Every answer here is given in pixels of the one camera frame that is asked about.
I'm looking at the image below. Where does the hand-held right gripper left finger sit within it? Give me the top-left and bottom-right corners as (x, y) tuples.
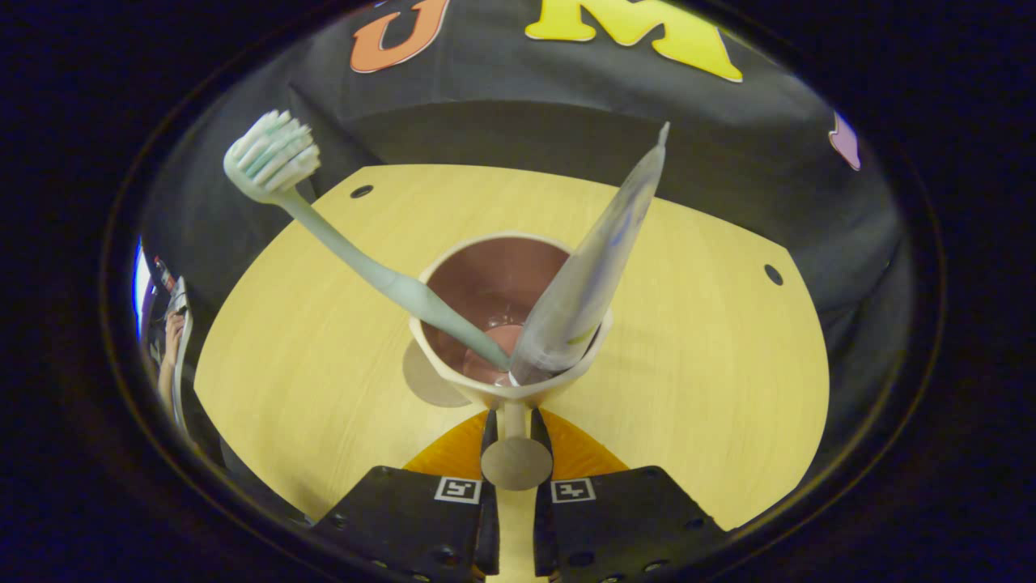
(312, 409), (502, 583)

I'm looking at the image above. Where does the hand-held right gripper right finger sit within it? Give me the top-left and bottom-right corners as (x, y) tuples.
(530, 407), (729, 583)

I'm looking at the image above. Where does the white toothpaste tube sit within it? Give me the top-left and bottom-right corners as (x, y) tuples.
(508, 121), (671, 387)

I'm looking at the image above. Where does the beige cup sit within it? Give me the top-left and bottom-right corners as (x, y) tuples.
(407, 232), (614, 492)

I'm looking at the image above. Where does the pale green toothbrush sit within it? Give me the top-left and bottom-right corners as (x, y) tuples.
(223, 110), (512, 372)

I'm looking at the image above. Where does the bright monitor screen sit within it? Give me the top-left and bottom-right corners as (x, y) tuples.
(132, 243), (155, 325)

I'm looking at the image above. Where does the black backdrop cloth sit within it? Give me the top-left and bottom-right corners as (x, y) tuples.
(134, 0), (915, 487)

